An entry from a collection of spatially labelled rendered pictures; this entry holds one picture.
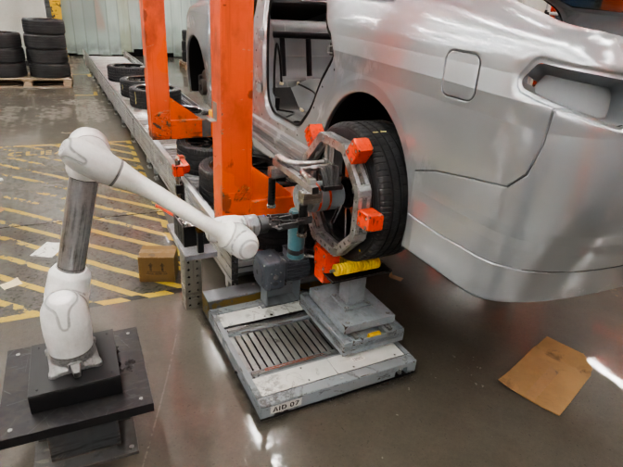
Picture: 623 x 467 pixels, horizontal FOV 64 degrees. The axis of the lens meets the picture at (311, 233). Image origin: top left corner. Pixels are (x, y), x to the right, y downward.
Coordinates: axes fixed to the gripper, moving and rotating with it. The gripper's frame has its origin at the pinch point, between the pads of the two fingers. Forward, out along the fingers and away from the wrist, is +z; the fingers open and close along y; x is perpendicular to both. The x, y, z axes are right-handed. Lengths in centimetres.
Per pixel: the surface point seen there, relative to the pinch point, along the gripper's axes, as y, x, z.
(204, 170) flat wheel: -169, -33, 5
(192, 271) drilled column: -73, -58, -30
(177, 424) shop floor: 10, -83, -59
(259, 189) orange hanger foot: -62, -9, 5
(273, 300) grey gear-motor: -51, -74, 11
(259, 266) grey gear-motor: -45, -46, -1
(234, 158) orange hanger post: -60, 9, -10
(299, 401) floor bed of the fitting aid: 23, -78, -7
